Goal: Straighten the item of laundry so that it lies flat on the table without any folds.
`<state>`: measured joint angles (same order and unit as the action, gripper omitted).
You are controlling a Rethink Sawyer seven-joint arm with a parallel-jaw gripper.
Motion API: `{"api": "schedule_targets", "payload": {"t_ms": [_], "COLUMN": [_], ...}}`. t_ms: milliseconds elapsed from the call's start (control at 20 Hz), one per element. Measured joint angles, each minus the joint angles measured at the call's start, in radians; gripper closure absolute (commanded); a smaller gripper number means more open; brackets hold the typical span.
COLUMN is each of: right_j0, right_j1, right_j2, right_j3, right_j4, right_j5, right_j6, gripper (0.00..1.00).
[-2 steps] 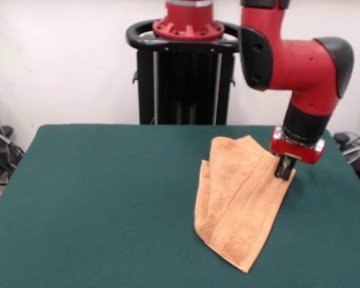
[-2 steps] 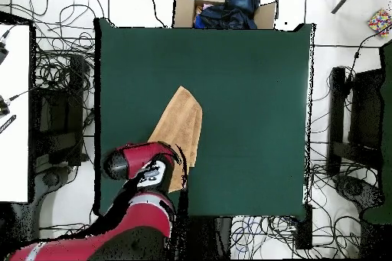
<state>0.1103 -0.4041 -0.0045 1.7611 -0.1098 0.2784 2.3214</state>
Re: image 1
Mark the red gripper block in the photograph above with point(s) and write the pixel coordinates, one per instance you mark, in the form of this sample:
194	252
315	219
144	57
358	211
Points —
297	151

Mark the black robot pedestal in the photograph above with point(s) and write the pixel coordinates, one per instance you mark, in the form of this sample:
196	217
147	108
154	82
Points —
183	84

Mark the dark green table cloth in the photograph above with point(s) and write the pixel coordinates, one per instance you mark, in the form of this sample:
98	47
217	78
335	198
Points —
63	195

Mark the black power adapter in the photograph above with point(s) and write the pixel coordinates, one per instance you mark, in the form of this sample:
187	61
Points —
342	137
6	130

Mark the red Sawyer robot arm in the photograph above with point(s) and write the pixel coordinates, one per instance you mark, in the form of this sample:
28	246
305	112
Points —
300	66

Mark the tan terry towel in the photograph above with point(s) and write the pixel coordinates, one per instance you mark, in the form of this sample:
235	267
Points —
243	204

